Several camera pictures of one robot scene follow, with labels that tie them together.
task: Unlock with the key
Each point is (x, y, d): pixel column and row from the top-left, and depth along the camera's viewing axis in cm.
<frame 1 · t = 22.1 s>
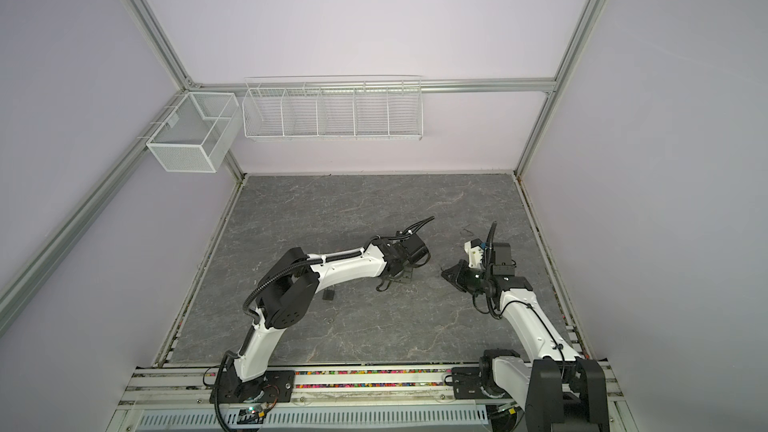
left hand: (400, 276, 92), fingers open
right hand: (444, 276, 84), fingers closed
white mesh box basket: (194, 138, 95), point 29 cm above the table

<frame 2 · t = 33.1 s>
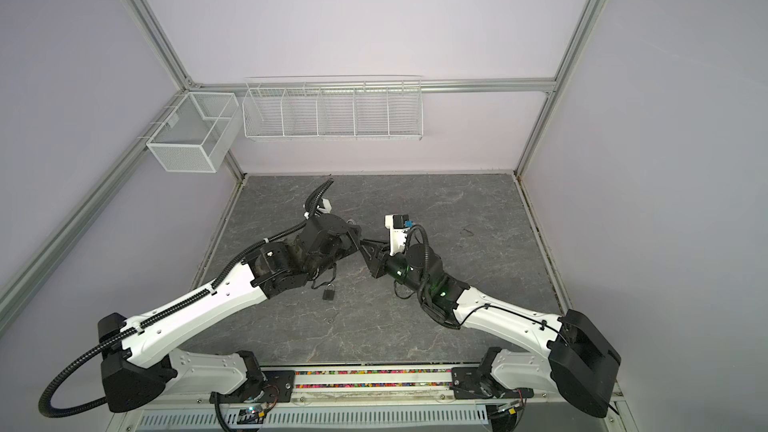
left hand: (359, 236, 71), fingers open
right hand: (358, 246, 71), fingers closed
the named things where they were.

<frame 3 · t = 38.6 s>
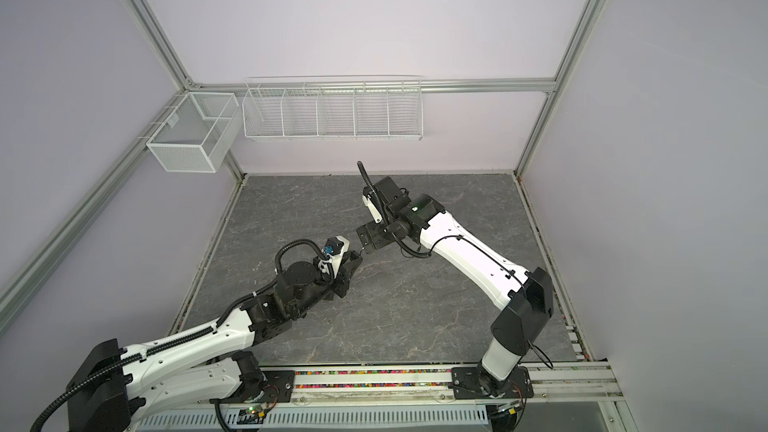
left hand: (355, 259, 75), fingers open
right hand: (377, 233, 78), fingers open
the named things where they were.

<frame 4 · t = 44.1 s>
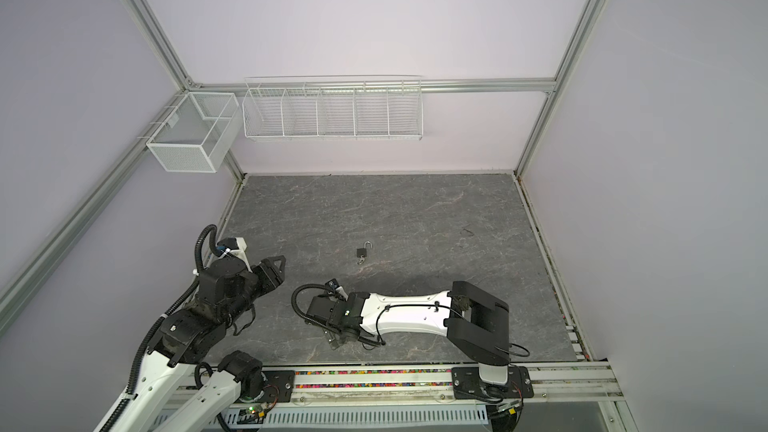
left hand: (277, 267, 72), fingers open
right hand: (346, 325, 80), fingers open
black padlock: (363, 251, 101), on the table
the other named things where they were.

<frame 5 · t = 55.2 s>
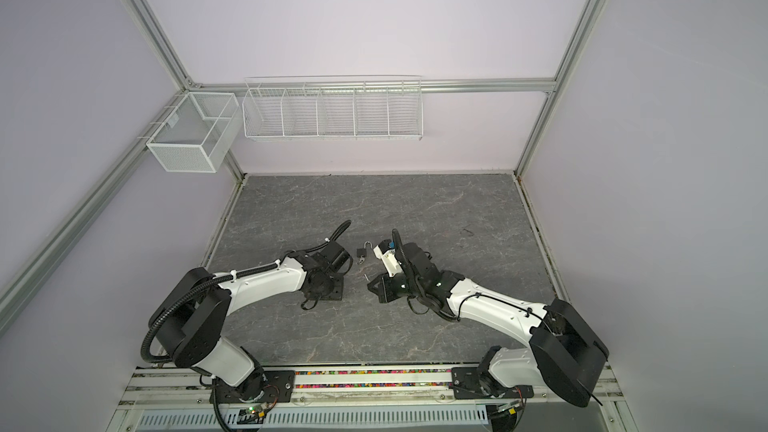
left hand: (333, 296, 88), fingers open
right hand: (367, 289, 78), fingers closed
the named things where they were.

